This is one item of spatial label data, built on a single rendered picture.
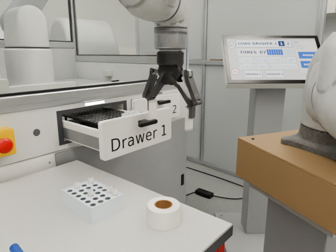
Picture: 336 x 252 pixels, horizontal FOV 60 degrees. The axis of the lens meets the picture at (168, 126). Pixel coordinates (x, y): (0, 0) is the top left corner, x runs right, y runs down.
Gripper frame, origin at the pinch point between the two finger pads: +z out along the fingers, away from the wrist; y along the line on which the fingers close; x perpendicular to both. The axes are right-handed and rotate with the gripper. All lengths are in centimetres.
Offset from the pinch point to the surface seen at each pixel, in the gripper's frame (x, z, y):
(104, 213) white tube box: 29.4, 13.8, -6.3
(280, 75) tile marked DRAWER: -86, -9, 0
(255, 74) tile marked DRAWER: -78, -9, 9
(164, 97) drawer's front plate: -32.1, -0.6, 30.0
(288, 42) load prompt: -101, -25, 3
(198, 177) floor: -144, 91, 85
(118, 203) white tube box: 25.4, 12.9, -6.4
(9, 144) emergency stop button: 35.2, 3.3, 24.4
